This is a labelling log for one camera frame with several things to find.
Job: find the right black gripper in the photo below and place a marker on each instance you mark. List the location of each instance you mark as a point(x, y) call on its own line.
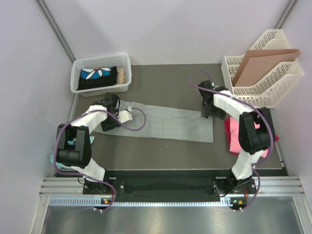
point(206, 113)

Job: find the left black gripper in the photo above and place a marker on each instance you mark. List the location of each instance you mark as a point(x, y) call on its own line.
point(106, 127)

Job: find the grey t shirt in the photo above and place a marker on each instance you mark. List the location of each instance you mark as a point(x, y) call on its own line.
point(168, 123)

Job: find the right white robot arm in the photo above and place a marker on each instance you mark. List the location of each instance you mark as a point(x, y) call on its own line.
point(255, 127)

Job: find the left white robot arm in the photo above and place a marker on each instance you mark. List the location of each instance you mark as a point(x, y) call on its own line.
point(74, 145)

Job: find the magenta folded shirt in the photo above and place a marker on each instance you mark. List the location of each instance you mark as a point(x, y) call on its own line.
point(226, 123)

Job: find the beige folded cloth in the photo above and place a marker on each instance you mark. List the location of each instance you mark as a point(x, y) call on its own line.
point(121, 78)

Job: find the black shirt with flower print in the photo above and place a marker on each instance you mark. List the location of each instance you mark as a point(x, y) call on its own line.
point(97, 78)

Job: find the white perforated plastic basket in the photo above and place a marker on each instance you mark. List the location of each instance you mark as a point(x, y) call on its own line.
point(121, 61)

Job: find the light pink folded shirt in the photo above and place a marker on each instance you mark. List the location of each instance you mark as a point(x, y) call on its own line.
point(235, 147)

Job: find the teal cat ear headphones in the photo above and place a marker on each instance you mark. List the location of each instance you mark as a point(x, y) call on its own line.
point(61, 166)

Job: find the white file organizer rack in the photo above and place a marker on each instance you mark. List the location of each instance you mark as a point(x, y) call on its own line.
point(271, 89)

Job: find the brown cardboard sheet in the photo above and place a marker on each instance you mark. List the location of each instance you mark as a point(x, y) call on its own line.
point(257, 63)

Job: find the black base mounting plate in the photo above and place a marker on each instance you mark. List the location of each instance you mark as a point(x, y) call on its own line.
point(166, 185)

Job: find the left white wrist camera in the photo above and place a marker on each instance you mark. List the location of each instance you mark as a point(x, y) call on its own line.
point(125, 115)

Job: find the aluminium frame rail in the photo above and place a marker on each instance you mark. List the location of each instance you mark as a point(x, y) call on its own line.
point(280, 207)

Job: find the grey slotted cable duct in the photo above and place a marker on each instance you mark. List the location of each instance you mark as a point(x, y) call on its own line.
point(104, 202)

